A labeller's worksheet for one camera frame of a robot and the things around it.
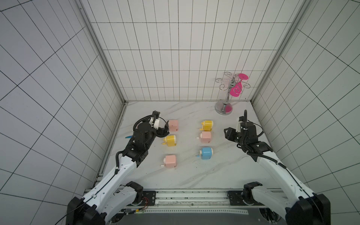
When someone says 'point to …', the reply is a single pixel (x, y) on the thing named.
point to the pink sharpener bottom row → (169, 161)
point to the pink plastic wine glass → (236, 89)
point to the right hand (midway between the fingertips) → (228, 128)
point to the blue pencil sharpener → (206, 153)
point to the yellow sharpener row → (170, 140)
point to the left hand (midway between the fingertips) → (154, 121)
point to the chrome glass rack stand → (225, 108)
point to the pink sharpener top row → (174, 125)
